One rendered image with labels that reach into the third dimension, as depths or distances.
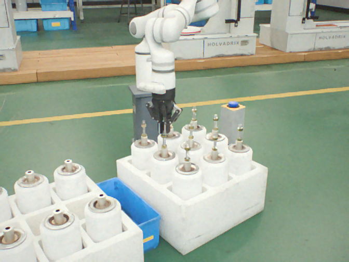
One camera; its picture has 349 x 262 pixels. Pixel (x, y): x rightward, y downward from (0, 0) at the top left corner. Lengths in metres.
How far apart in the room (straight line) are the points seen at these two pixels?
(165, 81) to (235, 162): 0.38
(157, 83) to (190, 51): 2.27
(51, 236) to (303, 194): 1.01
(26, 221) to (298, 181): 1.08
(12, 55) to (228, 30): 1.88
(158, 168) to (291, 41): 2.77
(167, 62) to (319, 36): 2.97
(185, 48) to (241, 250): 2.36
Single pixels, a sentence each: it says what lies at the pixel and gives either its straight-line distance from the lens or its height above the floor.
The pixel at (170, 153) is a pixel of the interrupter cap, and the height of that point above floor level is 0.25.
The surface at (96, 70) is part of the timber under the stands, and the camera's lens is 3.19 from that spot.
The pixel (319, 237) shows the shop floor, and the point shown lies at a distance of 1.41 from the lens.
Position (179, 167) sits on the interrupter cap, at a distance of 1.20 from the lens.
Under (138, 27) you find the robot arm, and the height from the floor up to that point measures 0.60.
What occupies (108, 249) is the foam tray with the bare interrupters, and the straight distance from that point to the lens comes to 1.04.
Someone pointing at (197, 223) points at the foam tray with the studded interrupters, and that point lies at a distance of 1.22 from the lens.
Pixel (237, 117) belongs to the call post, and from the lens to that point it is 1.55.
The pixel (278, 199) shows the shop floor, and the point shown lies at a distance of 1.56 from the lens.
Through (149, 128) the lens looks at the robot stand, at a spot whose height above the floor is 0.12.
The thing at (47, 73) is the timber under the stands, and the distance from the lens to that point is 3.18.
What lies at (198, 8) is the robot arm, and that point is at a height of 0.70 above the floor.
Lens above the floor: 0.83
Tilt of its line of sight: 23 degrees down
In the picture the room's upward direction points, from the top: straight up
